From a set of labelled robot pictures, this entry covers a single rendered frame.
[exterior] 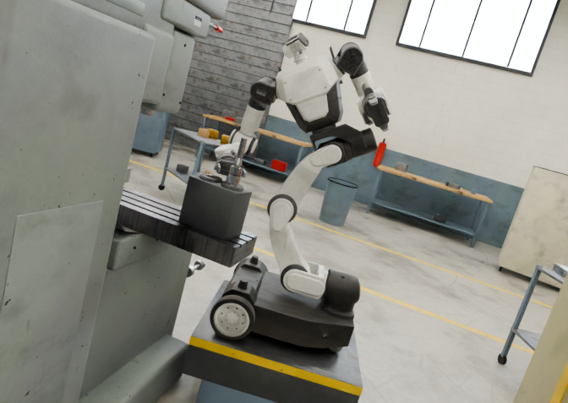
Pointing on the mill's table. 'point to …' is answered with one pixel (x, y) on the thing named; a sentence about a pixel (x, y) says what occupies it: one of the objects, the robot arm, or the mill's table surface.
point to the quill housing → (175, 73)
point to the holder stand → (215, 206)
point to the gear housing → (184, 15)
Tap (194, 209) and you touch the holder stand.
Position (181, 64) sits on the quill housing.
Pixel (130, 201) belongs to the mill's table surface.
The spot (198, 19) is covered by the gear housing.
